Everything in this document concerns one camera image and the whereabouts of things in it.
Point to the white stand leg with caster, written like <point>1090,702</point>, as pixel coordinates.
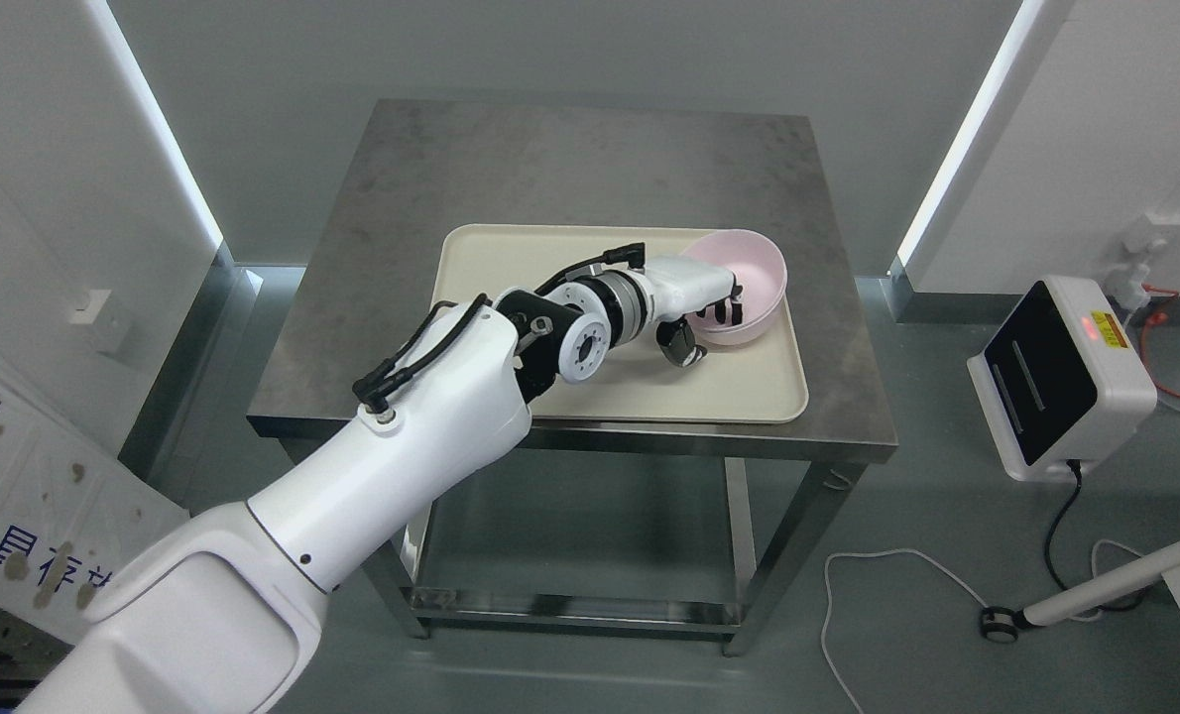
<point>1003,625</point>

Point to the beige plastic tray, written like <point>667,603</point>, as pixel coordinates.
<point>762,381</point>

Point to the white wall socket plug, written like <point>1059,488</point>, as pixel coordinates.
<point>1143,241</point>

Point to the pink bowl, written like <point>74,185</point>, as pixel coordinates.
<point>760,272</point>

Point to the white sign board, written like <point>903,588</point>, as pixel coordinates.
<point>71,516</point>

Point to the white black box device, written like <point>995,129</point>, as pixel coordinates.
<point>1060,384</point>

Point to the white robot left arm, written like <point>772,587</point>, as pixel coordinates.
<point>223,614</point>

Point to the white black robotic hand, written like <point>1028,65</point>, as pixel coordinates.
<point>674,287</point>

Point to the white wall switch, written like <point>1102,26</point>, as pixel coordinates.
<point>100,310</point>

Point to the stainless steel table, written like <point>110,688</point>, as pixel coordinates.
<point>423,168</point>

